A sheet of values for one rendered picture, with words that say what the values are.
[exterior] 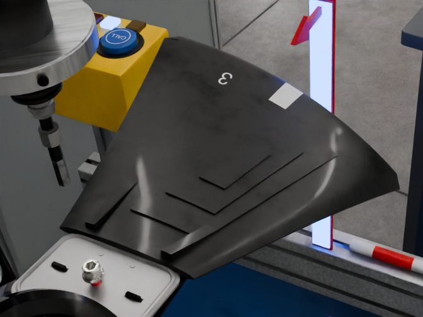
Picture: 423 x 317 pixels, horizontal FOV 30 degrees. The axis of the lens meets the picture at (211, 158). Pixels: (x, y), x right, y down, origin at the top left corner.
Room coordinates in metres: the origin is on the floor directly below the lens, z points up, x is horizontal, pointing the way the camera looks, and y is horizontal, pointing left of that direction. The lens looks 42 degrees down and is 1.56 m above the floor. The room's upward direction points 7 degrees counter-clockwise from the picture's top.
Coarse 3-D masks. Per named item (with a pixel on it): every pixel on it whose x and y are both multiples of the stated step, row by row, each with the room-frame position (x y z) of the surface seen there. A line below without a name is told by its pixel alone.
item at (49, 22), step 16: (0, 0) 0.30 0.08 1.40; (16, 0) 0.30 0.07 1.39; (32, 0) 0.30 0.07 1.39; (0, 16) 0.30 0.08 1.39; (16, 16) 0.30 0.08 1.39; (32, 16) 0.30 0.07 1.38; (48, 16) 0.31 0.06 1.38; (0, 32) 0.30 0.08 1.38; (16, 32) 0.30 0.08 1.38; (32, 32) 0.30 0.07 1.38; (48, 32) 0.31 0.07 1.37; (0, 48) 0.30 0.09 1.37; (16, 48) 0.30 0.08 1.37; (16, 96) 0.30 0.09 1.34; (32, 96) 0.30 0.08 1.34; (48, 96) 0.30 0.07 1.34
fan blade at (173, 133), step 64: (192, 64) 0.54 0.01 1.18; (128, 128) 0.46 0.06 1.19; (192, 128) 0.46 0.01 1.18; (256, 128) 0.46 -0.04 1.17; (320, 128) 0.47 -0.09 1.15; (128, 192) 0.39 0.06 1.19; (192, 192) 0.39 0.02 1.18; (256, 192) 0.39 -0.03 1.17; (320, 192) 0.40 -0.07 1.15; (384, 192) 0.42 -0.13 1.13; (192, 256) 0.33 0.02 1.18
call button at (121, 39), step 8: (112, 32) 0.76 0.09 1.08; (120, 32) 0.76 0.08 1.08; (128, 32) 0.76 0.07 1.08; (136, 32) 0.76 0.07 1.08; (104, 40) 0.75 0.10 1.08; (112, 40) 0.75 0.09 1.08; (120, 40) 0.75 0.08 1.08; (128, 40) 0.74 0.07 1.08; (136, 40) 0.75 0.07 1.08; (104, 48) 0.74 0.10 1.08; (112, 48) 0.74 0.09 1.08; (120, 48) 0.73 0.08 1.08; (128, 48) 0.74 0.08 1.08
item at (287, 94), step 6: (288, 84) 0.52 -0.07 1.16; (282, 90) 0.51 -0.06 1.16; (288, 90) 0.51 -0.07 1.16; (294, 90) 0.52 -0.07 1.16; (276, 96) 0.50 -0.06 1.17; (282, 96) 0.51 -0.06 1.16; (288, 96) 0.51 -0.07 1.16; (294, 96) 0.51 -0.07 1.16; (276, 102) 0.50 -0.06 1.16; (282, 102) 0.50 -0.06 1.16; (288, 102) 0.50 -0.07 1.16
